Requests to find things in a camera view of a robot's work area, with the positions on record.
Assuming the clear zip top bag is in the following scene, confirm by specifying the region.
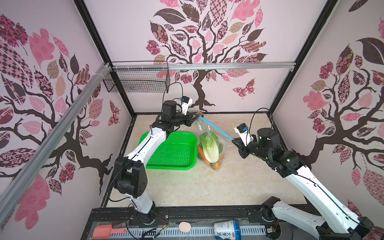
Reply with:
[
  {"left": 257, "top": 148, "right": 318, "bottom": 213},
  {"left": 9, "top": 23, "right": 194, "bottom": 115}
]
[{"left": 195, "top": 117, "right": 233, "bottom": 171}]

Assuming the green cabbage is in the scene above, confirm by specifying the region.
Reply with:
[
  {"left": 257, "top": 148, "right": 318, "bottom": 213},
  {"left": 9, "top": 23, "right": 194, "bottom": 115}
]
[{"left": 199, "top": 131, "right": 220, "bottom": 164}]

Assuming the orange carrot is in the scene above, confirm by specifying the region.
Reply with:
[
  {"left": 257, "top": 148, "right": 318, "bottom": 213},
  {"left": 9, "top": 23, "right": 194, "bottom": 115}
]
[{"left": 198, "top": 146, "right": 211, "bottom": 165}]

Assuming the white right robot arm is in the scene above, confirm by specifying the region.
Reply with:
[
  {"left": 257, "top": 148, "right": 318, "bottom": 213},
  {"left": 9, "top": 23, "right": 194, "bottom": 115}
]
[{"left": 232, "top": 124, "right": 374, "bottom": 240}]

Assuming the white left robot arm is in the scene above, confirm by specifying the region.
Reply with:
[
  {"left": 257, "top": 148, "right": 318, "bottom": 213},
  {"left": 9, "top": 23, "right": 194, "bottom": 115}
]
[{"left": 112, "top": 96, "right": 199, "bottom": 215}]

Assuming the green plastic basket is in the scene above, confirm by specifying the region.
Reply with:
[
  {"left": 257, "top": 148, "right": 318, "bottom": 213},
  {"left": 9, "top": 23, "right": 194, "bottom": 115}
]
[{"left": 146, "top": 132, "right": 198, "bottom": 171}]

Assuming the white blue cup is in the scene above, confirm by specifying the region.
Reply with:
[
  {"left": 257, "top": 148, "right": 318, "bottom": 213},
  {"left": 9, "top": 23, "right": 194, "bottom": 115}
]
[{"left": 214, "top": 219, "right": 242, "bottom": 240}]

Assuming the beige egg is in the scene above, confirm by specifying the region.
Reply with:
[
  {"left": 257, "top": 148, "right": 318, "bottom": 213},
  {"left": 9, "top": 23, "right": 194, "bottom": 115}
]
[{"left": 179, "top": 222, "right": 192, "bottom": 233}]

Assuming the pink plastic scoop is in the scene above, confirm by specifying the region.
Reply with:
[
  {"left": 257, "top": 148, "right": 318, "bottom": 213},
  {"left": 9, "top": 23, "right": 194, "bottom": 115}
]
[{"left": 92, "top": 225, "right": 128, "bottom": 240}]

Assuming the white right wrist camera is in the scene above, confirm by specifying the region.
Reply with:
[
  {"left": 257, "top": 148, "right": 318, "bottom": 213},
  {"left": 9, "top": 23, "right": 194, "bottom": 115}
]
[{"left": 234, "top": 123, "right": 254, "bottom": 146}]

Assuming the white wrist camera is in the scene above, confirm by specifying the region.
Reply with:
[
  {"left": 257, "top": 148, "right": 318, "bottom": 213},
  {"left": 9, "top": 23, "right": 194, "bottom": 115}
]
[
  {"left": 181, "top": 96, "right": 193, "bottom": 115},
  {"left": 234, "top": 123, "right": 254, "bottom": 146}
]

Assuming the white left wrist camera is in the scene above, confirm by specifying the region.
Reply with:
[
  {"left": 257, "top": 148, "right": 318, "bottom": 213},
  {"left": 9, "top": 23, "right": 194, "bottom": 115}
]
[{"left": 181, "top": 96, "right": 193, "bottom": 115}]

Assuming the black wire basket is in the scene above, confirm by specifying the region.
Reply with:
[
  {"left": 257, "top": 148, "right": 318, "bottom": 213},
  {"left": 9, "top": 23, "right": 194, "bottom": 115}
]
[{"left": 103, "top": 60, "right": 171, "bottom": 93}]

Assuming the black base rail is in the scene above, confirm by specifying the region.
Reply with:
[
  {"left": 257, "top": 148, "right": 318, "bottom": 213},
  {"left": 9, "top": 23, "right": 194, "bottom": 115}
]
[{"left": 80, "top": 204, "right": 301, "bottom": 240}]

